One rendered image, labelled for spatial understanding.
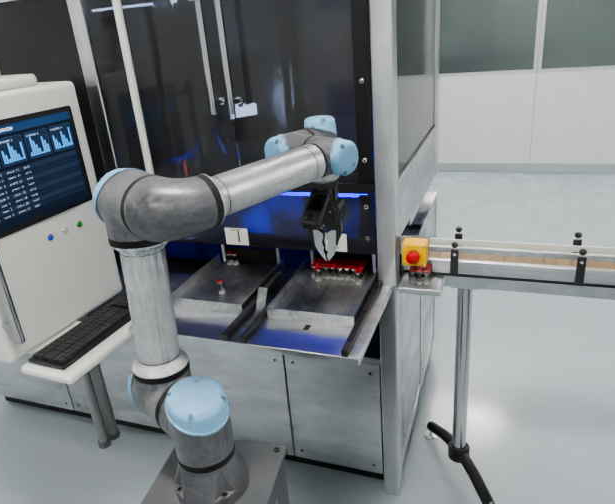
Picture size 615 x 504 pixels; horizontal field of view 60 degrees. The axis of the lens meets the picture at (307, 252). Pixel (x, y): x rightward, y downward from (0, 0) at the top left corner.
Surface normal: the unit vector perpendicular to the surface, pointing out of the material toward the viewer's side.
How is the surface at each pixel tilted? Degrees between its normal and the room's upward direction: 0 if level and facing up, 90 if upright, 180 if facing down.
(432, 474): 0
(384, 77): 90
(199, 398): 7
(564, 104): 90
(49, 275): 90
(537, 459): 0
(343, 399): 90
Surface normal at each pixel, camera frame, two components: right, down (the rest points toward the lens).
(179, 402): 0.01, -0.88
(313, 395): -0.33, 0.39
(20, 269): 0.92, 0.08
